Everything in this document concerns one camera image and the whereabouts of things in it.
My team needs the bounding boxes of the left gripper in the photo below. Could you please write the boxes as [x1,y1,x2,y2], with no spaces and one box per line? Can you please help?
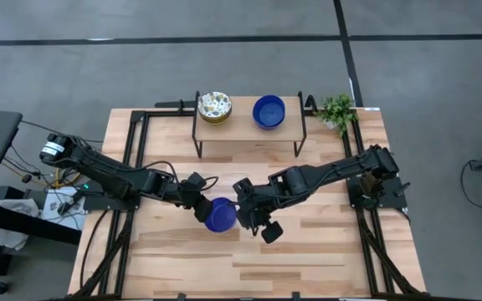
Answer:
[172,170,223,224]

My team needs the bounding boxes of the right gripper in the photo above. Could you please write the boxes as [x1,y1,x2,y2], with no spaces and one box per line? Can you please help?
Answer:
[232,176,285,245]

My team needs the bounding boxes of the wooden shelf riser black legs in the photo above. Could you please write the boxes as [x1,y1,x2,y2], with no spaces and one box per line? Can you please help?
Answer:
[191,90,308,160]

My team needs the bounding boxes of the green potted plant white pot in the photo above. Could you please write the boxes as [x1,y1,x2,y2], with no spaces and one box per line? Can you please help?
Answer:
[314,94,360,137]

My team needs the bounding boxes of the white box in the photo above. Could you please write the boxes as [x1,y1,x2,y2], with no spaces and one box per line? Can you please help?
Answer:
[40,186,87,231]

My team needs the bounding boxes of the white plastic bag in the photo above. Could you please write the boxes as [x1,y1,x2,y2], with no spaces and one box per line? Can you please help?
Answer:
[0,198,41,251]

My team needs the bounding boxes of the black metal table frame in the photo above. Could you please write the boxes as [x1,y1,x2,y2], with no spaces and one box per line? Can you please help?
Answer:
[69,99,428,301]

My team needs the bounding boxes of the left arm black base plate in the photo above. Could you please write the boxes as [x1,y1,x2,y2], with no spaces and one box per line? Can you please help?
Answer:
[82,183,144,212]

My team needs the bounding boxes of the thick black hose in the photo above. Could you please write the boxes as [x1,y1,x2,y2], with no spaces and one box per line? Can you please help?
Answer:
[79,208,115,290]

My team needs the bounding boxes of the yellow cable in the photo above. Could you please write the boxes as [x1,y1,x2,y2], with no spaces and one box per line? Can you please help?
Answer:
[52,169,79,189]

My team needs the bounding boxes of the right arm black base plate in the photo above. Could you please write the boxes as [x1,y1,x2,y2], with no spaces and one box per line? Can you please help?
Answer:
[347,175,409,210]

